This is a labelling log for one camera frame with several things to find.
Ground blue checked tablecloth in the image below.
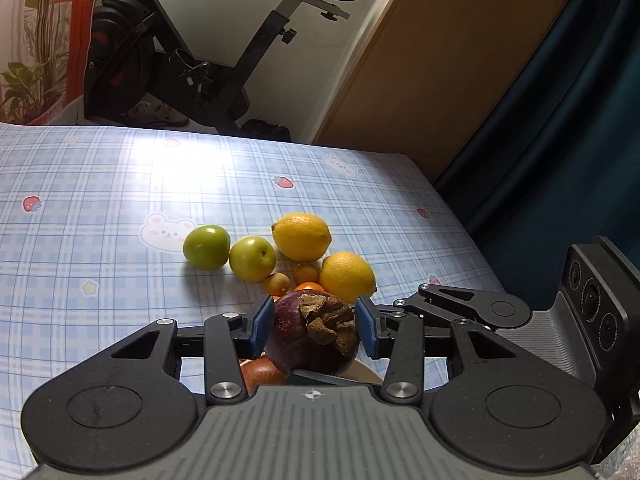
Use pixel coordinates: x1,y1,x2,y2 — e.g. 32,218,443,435
0,122,508,480

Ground dark purple mangosteen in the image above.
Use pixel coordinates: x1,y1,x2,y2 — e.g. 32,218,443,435
264,291,360,377

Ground black bag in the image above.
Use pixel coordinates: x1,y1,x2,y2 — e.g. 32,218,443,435
240,119,292,142

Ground brown wooden board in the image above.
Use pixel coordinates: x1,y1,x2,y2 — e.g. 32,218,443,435
312,0,591,183

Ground red apple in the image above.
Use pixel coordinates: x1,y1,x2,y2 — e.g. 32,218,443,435
240,357,288,396

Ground grey brown shoe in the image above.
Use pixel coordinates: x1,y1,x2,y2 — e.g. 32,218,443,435
122,100,191,128

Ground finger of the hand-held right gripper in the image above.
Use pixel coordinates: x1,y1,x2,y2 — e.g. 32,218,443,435
394,282,493,332

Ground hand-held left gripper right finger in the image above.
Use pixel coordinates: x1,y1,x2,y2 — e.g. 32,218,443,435
356,297,551,405

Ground black exercise bike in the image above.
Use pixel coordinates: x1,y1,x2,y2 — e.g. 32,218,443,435
82,0,365,136

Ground dark blue curtain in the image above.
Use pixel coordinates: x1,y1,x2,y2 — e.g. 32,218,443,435
435,0,640,311

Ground wall poster with plants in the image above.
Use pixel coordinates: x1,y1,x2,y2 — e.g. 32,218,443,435
0,0,93,126

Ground green apple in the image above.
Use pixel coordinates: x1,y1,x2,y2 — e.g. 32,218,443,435
229,236,277,282
182,225,231,272

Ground yellow lemon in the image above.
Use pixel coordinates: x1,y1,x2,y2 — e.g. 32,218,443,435
271,213,332,262
319,251,377,304

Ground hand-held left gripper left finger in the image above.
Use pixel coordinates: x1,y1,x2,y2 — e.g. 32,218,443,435
80,296,275,404

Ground small brown kiwi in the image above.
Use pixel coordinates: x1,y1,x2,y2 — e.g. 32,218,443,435
263,271,292,297
292,261,321,286

